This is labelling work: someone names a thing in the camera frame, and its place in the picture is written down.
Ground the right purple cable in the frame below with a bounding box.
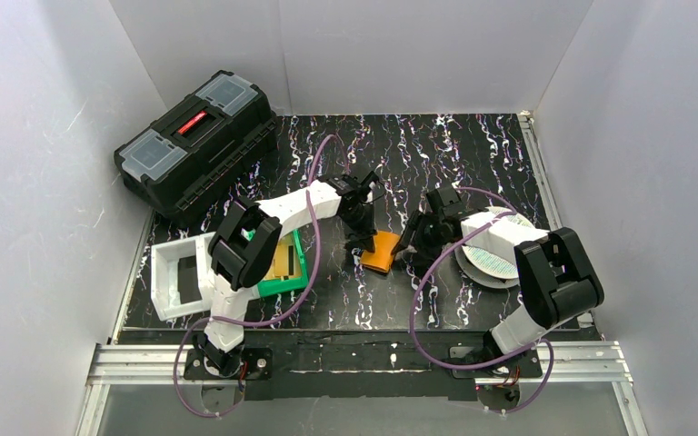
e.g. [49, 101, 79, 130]
[409, 186, 556, 416]

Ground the gold card in bin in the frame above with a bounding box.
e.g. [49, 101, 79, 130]
[264, 234, 301, 281]

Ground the aluminium frame rail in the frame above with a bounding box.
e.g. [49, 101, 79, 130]
[76, 335, 647, 435]

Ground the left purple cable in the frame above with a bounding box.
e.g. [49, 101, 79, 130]
[172, 134, 350, 420]

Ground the green plastic bin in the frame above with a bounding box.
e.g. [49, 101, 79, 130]
[253, 231, 308, 299]

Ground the black plastic toolbox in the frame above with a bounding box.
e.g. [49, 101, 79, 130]
[114, 70, 277, 227]

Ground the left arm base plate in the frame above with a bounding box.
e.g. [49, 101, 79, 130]
[182, 348, 274, 381]

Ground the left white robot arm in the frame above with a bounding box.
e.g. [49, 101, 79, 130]
[192, 169, 380, 372]

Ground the white foam tray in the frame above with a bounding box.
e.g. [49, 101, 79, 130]
[150, 233, 214, 321]

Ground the purple cable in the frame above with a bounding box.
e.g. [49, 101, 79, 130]
[409, 186, 556, 416]
[172, 134, 350, 420]

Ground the orange leather card holder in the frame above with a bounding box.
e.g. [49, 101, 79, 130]
[360, 231, 401, 274]

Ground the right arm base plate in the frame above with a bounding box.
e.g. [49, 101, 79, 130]
[448, 342, 544, 381]

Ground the white filament spool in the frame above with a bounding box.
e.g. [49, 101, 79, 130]
[454, 206, 537, 290]

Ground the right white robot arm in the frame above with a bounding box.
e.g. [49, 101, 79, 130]
[391, 185, 604, 371]

